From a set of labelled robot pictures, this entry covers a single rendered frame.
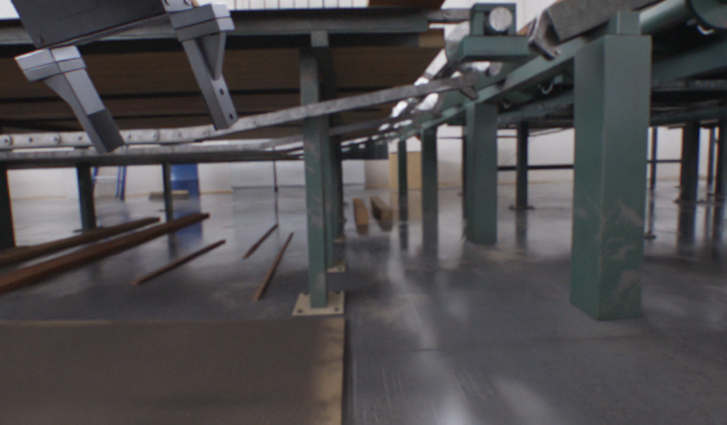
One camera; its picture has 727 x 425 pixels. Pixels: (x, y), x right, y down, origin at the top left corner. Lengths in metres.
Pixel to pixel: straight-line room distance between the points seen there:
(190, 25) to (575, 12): 0.98
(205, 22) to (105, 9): 0.08
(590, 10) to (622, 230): 0.58
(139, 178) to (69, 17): 7.80
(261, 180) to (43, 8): 6.29
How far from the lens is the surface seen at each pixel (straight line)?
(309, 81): 1.08
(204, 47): 0.36
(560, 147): 8.23
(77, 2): 0.39
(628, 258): 1.18
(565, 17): 1.14
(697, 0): 1.45
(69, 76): 0.44
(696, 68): 2.20
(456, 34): 1.08
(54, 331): 1.32
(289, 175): 6.52
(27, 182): 9.53
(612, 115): 1.12
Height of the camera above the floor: 0.44
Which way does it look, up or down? 5 degrees down
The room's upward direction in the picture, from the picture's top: 2 degrees counter-clockwise
